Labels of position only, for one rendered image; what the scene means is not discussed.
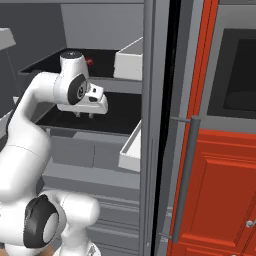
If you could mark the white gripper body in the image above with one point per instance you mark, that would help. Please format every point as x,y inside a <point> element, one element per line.
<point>90,106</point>

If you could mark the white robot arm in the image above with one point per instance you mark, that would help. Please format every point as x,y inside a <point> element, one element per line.
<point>23,156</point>

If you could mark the black fridge shelf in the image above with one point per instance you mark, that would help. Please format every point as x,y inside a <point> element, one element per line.
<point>103,61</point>
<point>123,113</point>

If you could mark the red steak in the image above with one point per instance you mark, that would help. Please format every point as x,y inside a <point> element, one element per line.
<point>89,61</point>

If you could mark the grey fridge drawer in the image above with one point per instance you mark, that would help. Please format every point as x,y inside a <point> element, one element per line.
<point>83,153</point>

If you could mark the large white door bin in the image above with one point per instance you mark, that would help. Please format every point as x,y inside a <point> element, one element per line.
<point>131,151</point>

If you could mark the small white door bin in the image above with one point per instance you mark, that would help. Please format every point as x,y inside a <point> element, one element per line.
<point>129,63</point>

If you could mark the grey fridge door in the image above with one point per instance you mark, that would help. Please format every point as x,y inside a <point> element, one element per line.
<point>160,100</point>

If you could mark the grey fridge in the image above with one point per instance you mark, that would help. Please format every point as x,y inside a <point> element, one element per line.
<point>106,23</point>

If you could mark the red cabinet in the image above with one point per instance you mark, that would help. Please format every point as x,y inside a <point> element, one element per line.
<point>206,66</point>

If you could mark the grey built-in oven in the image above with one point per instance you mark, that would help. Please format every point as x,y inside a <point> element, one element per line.
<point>233,73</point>

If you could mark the red cabinet door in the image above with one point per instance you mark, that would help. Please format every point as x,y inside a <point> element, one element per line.
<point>223,193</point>

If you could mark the silver cabinet knob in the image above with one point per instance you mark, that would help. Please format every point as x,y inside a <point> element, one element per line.
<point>250,223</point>

